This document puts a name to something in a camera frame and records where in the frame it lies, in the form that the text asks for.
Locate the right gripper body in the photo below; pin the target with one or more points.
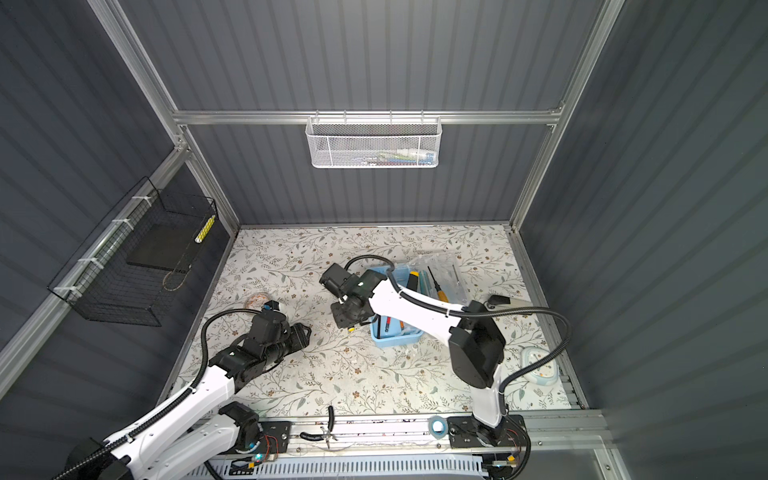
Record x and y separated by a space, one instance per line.
344 315

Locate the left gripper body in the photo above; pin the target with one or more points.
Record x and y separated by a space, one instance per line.
298 340

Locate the blue plastic tool box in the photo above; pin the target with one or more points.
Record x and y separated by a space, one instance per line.
432 316

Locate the clear handle screwdriver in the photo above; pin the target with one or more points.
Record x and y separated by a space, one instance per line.
459 285

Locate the yellow black utility knife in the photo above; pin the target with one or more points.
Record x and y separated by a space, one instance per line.
413 282

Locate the yellow handle screwdriver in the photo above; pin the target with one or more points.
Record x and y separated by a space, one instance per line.
441 295

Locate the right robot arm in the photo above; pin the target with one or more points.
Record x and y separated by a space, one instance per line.
475 343

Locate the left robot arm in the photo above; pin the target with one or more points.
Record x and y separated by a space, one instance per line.
202 419

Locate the black pliers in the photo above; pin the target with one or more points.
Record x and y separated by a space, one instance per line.
326 431

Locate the grey black stapler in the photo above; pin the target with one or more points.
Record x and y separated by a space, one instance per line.
497 302

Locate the blue tape roll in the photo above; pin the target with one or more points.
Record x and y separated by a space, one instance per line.
437 426

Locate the black pad in basket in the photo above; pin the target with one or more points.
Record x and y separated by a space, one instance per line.
166 248

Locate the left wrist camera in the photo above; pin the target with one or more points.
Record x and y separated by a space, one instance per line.
271 305

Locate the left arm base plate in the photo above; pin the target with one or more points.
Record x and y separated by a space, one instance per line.
267 437

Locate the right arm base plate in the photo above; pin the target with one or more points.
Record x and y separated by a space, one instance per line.
467 432

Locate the white wire mesh basket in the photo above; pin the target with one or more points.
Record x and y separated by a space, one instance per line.
388 145

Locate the black wire basket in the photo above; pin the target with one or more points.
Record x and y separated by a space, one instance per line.
131 273

